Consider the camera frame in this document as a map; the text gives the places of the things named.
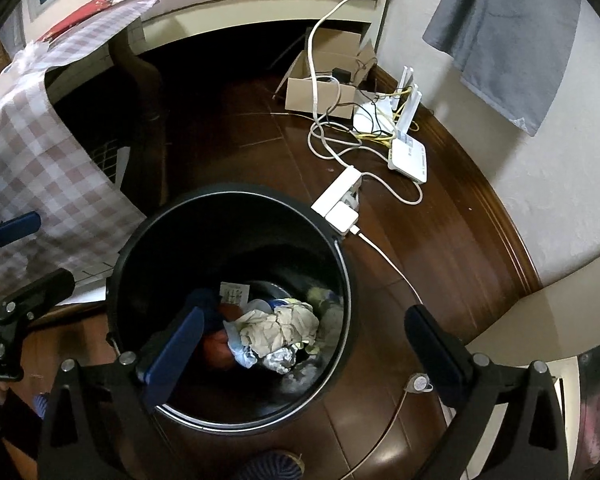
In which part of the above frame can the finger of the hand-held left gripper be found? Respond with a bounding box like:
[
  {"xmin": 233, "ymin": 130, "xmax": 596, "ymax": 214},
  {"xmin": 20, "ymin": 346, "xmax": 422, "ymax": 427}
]
[
  {"xmin": 0, "ymin": 211, "xmax": 42, "ymax": 266},
  {"xmin": 0, "ymin": 268, "xmax": 76, "ymax": 331}
]

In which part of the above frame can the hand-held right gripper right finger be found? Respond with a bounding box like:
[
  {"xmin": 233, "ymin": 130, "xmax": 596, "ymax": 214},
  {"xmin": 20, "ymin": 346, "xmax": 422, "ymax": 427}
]
[{"xmin": 404, "ymin": 304, "xmax": 571, "ymax": 480}]

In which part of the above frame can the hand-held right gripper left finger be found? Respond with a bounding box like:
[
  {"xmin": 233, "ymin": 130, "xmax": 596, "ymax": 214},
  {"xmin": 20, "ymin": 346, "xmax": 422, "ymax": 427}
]
[{"xmin": 37, "ymin": 305, "xmax": 205, "ymax": 480}]

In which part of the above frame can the orange plastic bag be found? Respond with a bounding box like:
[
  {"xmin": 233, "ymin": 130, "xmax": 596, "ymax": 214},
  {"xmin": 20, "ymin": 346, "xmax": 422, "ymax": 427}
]
[{"xmin": 202, "ymin": 330, "xmax": 236, "ymax": 368}]

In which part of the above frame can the clear plastic bag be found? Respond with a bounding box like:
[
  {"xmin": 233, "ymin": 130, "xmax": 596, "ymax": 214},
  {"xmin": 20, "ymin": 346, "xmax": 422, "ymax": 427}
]
[{"xmin": 227, "ymin": 332, "xmax": 258, "ymax": 368}]

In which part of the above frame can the black plastic bucket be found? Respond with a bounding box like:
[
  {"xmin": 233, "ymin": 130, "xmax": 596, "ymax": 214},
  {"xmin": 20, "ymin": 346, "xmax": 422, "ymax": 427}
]
[{"xmin": 105, "ymin": 183, "xmax": 365, "ymax": 433}]

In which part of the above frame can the beige paper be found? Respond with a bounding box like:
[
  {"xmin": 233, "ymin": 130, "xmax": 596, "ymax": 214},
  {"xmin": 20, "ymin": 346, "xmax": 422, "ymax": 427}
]
[{"xmin": 225, "ymin": 300, "xmax": 321, "ymax": 361}]

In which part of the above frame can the white paper sheet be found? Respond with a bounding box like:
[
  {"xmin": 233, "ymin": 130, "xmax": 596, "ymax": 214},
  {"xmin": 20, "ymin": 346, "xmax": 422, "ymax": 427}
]
[{"xmin": 55, "ymin": 270, "xmax": 108, "ymax": 306}]

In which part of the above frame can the pink checkered tablecloth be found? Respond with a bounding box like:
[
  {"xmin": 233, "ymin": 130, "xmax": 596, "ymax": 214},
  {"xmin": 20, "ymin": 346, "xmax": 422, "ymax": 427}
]
[{"xmin": 0, "ymin": 0, "xmax": 161, "ymax": 301}]

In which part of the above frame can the white charger adapter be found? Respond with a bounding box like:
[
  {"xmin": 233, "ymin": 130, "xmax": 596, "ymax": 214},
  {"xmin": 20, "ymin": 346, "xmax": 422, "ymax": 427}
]
[{"xmin": 325, "ymin": 201, "xmax": 361, "ymax": 237}]

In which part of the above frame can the white power strip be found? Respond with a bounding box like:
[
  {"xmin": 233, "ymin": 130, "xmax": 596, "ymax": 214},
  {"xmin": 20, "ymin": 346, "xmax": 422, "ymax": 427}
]
[{"xmin": 311, "ymin": 166, "xmax": 365, "ymax": 217}]

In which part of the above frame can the white router with antennas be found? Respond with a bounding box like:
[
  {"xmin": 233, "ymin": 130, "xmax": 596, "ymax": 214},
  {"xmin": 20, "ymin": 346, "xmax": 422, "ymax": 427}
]
[{"xmin": 387, "ymin": 65, "xmax": 428, "ymax": 184}]

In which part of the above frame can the white modem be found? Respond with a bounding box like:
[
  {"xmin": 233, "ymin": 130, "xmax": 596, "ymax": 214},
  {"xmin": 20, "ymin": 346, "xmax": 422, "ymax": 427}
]
[{"xmin": 352, "ymin": 101, "xmax": 396, "ymax": 137}]

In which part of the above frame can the cardboard box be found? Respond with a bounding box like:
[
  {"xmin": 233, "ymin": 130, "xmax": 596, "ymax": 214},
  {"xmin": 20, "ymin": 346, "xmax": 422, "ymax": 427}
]
[{"xmin": 275, "ymin": 27, "xmax": 381, "ymax": 118}]

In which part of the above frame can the long grey patterned curtain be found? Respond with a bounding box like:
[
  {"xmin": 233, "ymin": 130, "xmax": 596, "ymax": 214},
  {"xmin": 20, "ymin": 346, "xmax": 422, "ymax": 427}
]
[{"xmin": 422, "ymin": 0, "xmax": 583, "ymax": 138}]

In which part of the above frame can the white charging cable with puck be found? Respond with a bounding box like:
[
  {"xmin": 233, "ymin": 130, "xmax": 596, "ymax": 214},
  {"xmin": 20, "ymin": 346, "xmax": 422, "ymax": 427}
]
[{"xmin": 340, "ymin": 230, "xmax": 433, "ymax": 480}]

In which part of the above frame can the white wire grid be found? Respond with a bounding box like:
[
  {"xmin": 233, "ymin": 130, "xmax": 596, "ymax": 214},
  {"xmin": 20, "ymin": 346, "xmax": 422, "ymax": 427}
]
[{"xmin": 87, "ymin": 144, "xmax": 131, "ymax": 187}]

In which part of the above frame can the yellow network cable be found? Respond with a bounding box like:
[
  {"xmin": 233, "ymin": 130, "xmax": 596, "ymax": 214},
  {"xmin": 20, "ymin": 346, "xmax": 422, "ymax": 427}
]
[{"xmin": 355, "ymin": 87, "xmax": 421, "ymax": 141}]

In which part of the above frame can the white bed frame red headboard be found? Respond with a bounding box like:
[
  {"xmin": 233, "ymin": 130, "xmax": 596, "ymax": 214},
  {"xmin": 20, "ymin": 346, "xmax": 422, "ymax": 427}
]
[{"xmin": 27, "ymin": 0, "xmax": 396, "ymax": 56}]

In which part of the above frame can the thick white power cable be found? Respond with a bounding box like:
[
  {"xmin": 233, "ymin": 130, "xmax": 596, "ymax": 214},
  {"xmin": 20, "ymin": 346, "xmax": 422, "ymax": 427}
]
[{"xmin": 307, "ymin": 0, "xmax": 426, "ymax": 206}]

